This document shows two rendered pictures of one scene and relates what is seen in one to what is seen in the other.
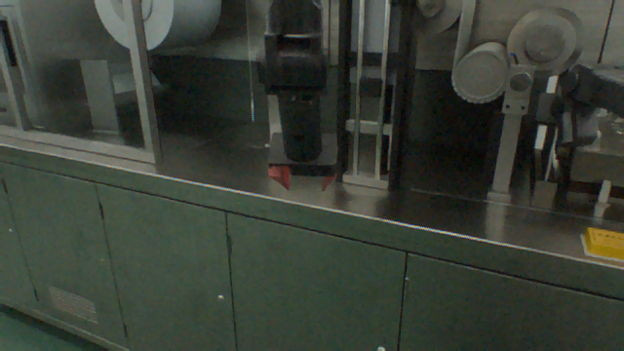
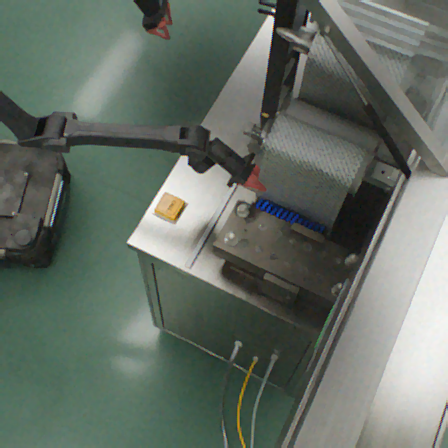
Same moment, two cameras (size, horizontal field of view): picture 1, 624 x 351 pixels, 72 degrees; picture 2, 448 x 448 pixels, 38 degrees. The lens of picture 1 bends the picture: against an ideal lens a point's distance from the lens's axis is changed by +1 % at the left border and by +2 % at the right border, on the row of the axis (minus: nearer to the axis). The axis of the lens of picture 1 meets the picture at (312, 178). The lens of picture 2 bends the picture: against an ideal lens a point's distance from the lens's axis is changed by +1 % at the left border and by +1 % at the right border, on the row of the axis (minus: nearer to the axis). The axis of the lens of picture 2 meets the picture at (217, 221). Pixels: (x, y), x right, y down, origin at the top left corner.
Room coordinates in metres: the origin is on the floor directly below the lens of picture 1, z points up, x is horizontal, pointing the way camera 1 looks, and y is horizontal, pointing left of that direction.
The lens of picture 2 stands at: (0.83, -1.45, 2.66)
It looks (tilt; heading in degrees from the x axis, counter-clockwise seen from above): 64 degrees down; 89
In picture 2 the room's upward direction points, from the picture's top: 3 degrees clockwise
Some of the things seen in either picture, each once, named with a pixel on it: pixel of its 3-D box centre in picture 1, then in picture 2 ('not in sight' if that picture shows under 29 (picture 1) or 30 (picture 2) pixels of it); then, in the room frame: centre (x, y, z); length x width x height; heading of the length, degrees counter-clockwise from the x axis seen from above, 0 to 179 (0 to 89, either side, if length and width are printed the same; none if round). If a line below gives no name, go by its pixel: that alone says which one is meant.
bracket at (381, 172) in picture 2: not in sight; (384, 174); (1.24, -0.63, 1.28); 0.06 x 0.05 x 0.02; 155
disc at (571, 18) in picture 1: (544, 43); (271, 134); (0.97, -0.51, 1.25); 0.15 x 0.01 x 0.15; 65
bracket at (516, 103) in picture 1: (510, 134); (258, 158); (0.95, -0.46, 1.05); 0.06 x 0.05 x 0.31; 155
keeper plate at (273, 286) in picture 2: not in sight; (279, 290); (1.02, -0.83, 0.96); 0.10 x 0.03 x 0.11; 155
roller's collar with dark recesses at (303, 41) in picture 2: (429, 2); (308, 42); (1.05, -0.27, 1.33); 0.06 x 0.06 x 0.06; 65
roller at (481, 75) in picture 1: (485, 69); (329, 135); (1.13, -0.45, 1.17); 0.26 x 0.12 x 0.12; 155
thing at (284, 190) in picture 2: (558, 98); (297, 196); (1.05, -0.61, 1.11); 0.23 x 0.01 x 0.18; 155
